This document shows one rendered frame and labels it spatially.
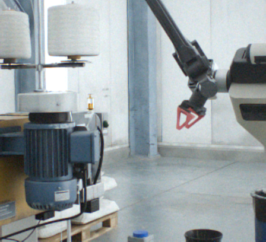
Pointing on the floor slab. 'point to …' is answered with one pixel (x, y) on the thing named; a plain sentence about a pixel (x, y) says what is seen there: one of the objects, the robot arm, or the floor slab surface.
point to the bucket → (203, 235)
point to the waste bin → (259, 213)
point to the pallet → (84, 233)
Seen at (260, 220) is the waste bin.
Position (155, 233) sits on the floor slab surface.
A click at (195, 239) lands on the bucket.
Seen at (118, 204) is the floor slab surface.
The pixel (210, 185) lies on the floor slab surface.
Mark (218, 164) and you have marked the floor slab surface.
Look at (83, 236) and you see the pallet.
